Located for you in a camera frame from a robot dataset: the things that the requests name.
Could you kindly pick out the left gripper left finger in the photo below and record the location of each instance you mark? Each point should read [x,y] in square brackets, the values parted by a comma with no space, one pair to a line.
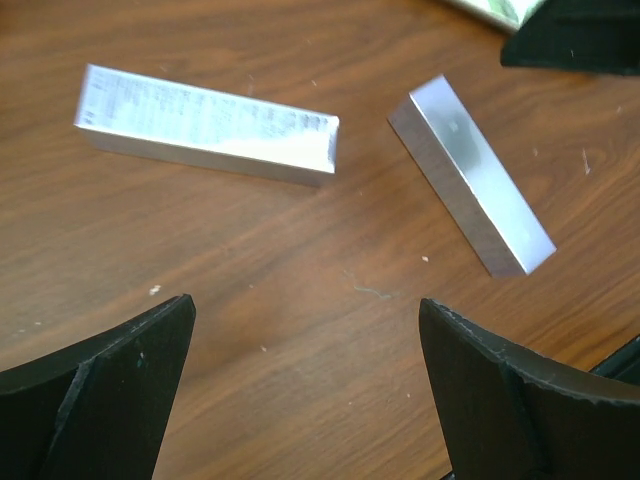
[97,409]

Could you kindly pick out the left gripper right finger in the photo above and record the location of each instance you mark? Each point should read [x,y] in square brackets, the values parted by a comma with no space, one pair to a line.
[507,412]

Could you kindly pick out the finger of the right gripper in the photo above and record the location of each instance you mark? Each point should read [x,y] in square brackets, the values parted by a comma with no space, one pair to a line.
[597,37]

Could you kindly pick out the floral serving tray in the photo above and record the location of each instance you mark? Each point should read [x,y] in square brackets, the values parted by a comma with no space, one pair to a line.
[507,15]

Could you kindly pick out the silver toothpaste box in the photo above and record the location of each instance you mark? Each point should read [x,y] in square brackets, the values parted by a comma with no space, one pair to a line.
[142,116]
[470,180]

